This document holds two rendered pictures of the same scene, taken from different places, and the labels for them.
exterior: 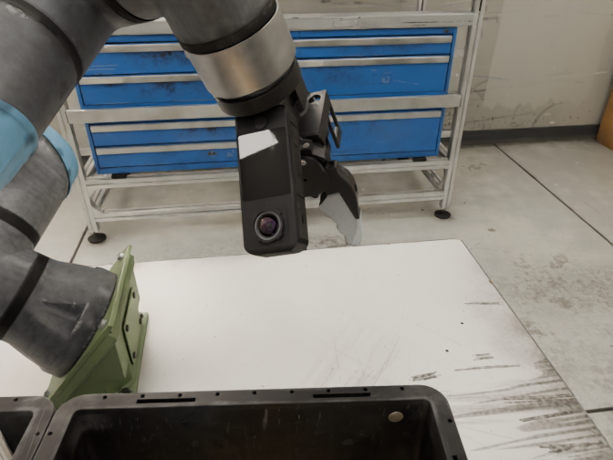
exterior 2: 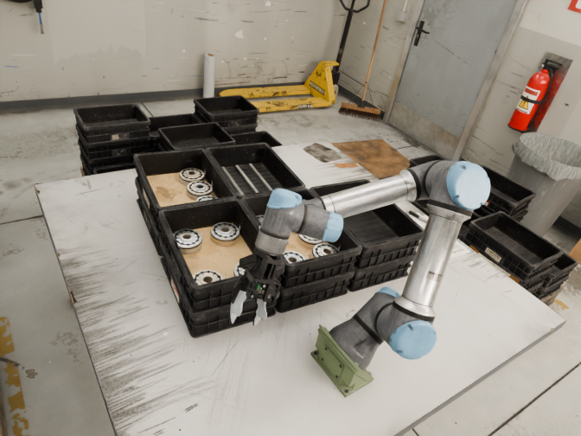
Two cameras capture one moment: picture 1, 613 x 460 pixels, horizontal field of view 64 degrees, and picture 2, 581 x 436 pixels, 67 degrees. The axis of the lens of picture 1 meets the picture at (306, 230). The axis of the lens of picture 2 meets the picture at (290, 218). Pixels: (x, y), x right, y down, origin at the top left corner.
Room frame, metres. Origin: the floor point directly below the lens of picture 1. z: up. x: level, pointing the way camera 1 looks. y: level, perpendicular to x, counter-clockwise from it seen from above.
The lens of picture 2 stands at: (1.11, -0.37, 1.84)
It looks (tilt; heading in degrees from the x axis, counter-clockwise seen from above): 35 degrees down; 148
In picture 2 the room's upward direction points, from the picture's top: 11 degrees clockwise
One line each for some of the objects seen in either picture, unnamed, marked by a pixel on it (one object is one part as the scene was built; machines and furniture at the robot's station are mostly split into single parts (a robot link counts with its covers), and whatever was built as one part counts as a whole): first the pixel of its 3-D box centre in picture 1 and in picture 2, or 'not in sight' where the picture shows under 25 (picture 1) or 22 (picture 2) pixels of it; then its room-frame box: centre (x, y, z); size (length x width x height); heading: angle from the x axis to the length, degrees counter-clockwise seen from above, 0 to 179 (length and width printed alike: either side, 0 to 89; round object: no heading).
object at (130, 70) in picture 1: (173, 107); not in sight; (1.95, 0.54, 0.60); 0.72 x 0.03 x 0.56; 97
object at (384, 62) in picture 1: (366, 99); not in sight; (2.05, -0.25, 0.60); 0.72 x 0.03 x 0.56; 97
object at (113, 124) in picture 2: not in sight; (114, 146); (-1.67, -0.09, 0.37); 0.40 x 0.30 x 0.45; 98
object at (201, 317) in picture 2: not in sight; (216, 275); (0.06, 0.03, 0.76); 0.40 x 0.30 x 0.12; 2
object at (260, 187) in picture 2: not in sight; (252, 179); (-0.35, 0.32, 0.87); 0.40 x 0.30 x 0.11; 2
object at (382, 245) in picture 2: not in sight; (365, 211); (0.04, 0.63, 0.92); 0.40 x 0.30 x 0.02; 2
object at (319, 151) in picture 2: not in sight; (322, 151); (-0.80, 0.95, 0.71); 0.22 x 0.19 x 0.01; 7
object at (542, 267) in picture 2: not in sight; (498, 267); (0.06, 1.71, 0.37); 0.40 x 0.30 x 0.45; 7
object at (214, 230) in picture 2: not in sight; (225, 231); (-0.05, 0.10, 0.86); 0.10 x 0.10 x 0.01
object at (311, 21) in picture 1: (268, 22); not in sight; (2.03, 0.15, 0.91); 1.70 x 0.10 x 0.05; 97
